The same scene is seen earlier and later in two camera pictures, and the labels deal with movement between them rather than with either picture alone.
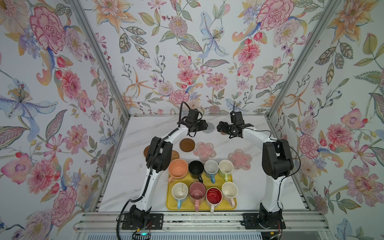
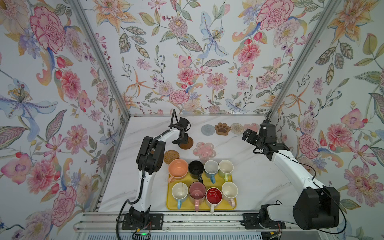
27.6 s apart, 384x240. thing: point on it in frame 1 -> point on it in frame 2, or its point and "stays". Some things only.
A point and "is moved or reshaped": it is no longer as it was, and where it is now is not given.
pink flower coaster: [240, 159] is moved or reshaped
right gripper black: [224, 128] -> [246, 134]
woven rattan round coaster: [175, 155] stays
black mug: [196, 168] stays
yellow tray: [187, 193] stays
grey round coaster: [210, 128] stays
